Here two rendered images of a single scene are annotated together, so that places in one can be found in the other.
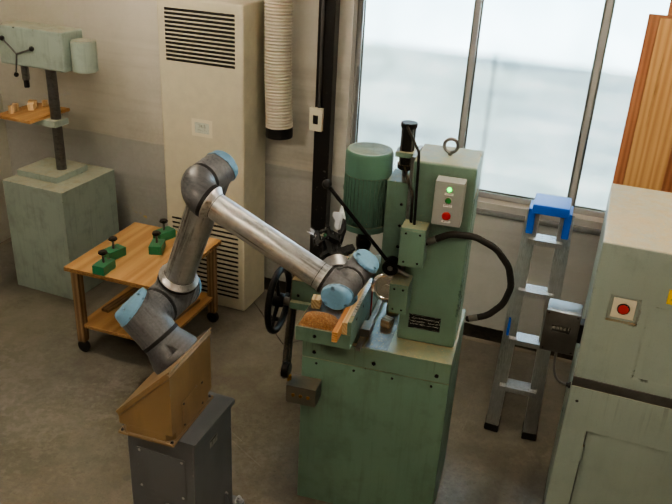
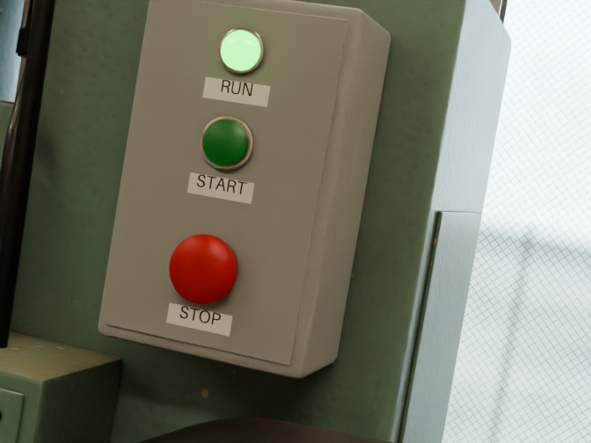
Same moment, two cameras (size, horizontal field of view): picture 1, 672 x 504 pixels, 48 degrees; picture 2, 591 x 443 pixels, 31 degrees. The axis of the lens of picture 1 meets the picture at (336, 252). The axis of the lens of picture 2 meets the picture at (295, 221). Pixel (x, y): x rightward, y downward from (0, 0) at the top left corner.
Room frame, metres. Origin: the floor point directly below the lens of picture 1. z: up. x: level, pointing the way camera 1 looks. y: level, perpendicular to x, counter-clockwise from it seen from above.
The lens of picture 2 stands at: (1.95, -0.42, 1.41)
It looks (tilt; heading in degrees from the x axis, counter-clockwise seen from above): 3 degrees down; 2
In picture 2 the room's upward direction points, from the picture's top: 9 degrees clockwise
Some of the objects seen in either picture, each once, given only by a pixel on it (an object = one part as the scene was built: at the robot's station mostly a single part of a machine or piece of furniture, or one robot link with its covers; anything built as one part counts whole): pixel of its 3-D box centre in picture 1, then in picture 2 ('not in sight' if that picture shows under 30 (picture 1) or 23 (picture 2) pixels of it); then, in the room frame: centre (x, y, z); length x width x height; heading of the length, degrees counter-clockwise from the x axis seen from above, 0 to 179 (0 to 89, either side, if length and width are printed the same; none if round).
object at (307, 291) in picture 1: (312, 284); not in sight; (2.68, 0.09, 0.92); 0.15 x 0.13 x 0.09; 166
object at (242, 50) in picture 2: not in sight; (240, 50); (2.40, -0.37, 1.46); 0.02 x 0.01 x 0.02; 76
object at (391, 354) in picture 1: (387, 331); not in sight; (2.61, -0.22, 0.76); 0.57 x 0.45 x 0.09; 76
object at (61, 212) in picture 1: (62, 161); not in sight; (4.31, 1.68, 0.79); 0.62 x 0.48 x 1.58; 69
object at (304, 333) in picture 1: (332, 298); not in sight; (2.66, 0.00, 0.87); 0.61 x 0.30 x 0.06; 166
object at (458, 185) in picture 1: (449, 201); (245, 180); (2.43, -0.38, 1.40); 0.10 x 0.06 x 0.16; 76
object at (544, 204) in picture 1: (530, 320); not in sight; (3.07, -0.93, 0.58); 0.27 x 0.25 x 1.16; 163
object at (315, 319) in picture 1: (319, 318); not in sight; (2.41, 0.05, 0.92); 0.14 x 0.09 x 0.04; 76
